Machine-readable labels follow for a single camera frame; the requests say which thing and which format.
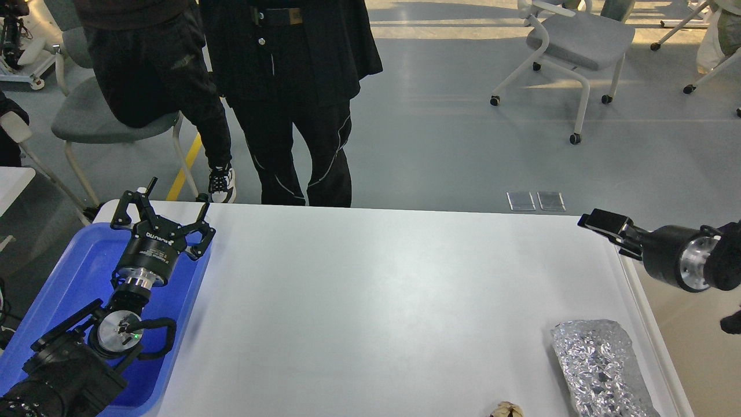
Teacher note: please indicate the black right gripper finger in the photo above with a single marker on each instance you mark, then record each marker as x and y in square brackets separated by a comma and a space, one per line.
[630, 246]
[615, 227]

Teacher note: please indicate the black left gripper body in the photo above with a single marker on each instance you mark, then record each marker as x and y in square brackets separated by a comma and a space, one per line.
[151, 255]

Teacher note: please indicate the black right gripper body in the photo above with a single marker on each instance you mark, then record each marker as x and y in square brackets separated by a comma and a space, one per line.
[674, 254]

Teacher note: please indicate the silver foil bag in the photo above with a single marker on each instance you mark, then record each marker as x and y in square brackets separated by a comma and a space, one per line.
[600, 369]

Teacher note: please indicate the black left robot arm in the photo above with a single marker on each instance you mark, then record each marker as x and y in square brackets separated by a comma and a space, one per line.
[102, 336]

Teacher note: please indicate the right metal floor plate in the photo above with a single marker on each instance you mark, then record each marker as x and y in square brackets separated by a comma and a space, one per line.
[551, 201]

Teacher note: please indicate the metal floor plate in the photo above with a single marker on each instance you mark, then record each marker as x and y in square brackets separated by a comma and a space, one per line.
[551, 201]
[521, 201]

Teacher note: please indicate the left metal floor plate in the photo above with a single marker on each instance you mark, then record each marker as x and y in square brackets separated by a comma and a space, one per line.
[521, 201]

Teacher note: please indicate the grey chair left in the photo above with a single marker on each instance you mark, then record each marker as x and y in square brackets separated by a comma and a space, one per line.
[85, 117]

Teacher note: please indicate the white plastic bin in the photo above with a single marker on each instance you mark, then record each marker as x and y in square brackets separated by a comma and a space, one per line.
[698, 334]

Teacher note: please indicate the white side table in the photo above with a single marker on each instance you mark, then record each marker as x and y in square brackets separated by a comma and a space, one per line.
[13, 182]

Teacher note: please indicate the person in black trousers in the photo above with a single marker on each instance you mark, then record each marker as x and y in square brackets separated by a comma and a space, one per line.
[147, 58]

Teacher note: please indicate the grey white wheeled chair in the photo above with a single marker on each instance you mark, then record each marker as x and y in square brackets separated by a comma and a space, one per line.
[564, 40]

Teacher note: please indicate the small brown crumpled item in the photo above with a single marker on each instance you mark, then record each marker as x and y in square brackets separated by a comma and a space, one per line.
[507, 409]

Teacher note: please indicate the person in black jacket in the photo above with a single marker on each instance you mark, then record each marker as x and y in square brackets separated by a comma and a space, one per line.
[288, 70]

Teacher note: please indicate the person in green jeans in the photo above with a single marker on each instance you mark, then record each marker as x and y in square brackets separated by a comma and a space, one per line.
[617, 10]

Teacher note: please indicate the white equipment stand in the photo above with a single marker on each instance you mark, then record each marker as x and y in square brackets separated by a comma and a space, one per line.
[26, 57]

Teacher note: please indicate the white chair far right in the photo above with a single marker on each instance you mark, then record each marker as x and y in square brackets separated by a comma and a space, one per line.
[719, 48]

